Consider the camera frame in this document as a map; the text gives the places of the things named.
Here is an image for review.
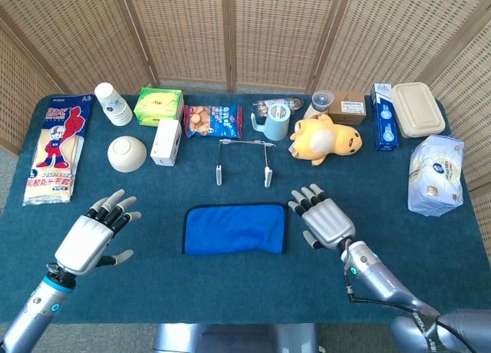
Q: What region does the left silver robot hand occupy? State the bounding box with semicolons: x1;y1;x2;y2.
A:
54;189;142;275

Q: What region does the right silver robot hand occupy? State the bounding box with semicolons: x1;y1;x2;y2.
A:
286;183;357;251

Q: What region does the grey and blue cloth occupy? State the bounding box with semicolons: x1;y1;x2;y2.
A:
181;201;288;256

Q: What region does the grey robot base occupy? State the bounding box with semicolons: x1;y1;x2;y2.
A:
153;322;321;353

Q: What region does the tissue paper pack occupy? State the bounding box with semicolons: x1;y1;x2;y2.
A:
407;134;466;218

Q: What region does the yellow plush toy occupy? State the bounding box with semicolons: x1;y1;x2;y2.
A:
288;114;363;167

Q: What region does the rubber gloves package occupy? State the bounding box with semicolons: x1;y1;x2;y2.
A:
21;94;94;207

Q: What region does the upturned beige bowl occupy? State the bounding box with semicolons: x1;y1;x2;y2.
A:
107;135;148;173

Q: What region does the light blue mug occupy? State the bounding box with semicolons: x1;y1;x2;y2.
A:
250;103;292;142

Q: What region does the blue table cloth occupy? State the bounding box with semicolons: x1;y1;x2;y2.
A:
0;94;486;325

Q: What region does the blue and white box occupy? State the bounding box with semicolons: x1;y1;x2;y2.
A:
370;83;400;152

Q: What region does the brown cardboard box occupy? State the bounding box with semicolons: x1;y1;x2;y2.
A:
328;91;367;125

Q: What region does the jar with clear lid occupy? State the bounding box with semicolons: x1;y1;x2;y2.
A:
306;90;334;120

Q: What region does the white cardboard box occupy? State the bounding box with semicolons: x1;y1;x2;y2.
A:
150;118;183;167

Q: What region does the stack of paper cups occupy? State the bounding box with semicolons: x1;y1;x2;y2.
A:
94;82;133;127

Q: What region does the beige lidded food container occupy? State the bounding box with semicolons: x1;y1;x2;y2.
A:
390;81;447;139

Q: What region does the blue biscuit bag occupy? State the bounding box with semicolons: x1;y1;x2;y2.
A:
183;104;243;140

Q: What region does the green tissue box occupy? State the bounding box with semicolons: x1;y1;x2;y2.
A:
133;87;184;127

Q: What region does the woven folding screen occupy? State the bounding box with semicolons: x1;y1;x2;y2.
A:
0;0;491;219

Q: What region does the metal wire stand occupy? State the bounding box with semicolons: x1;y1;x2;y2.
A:
215;138;277;188

